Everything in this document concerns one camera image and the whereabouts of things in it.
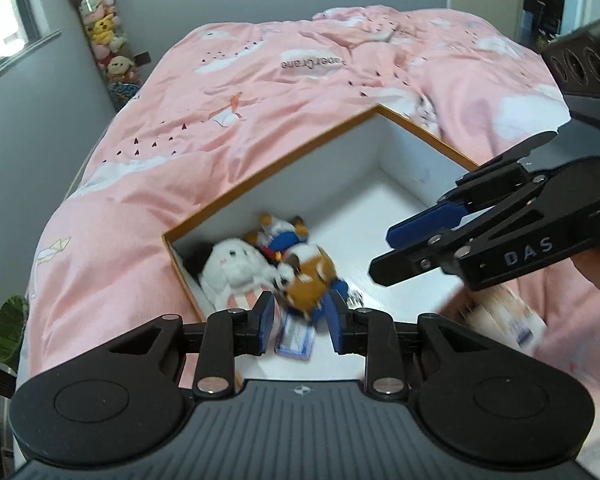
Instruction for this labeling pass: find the brown white dog plush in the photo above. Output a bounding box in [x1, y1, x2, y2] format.
[276, 243, 349, 322]

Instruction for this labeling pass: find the white bunny plush striped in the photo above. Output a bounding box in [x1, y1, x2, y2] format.
[183, 238, 279, 311]

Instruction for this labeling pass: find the white blue price tag card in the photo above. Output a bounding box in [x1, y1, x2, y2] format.
[274, 313, 316, 361]

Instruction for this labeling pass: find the orange cardboard box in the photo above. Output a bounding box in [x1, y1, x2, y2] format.
[163, 106, 476, 322]

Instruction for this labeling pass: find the pink printed duvet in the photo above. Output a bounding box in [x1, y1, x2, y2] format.
[17, 5, 600, 470]

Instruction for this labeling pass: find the green plant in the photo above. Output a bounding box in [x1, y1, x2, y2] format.
[0, 295, 29, 372]

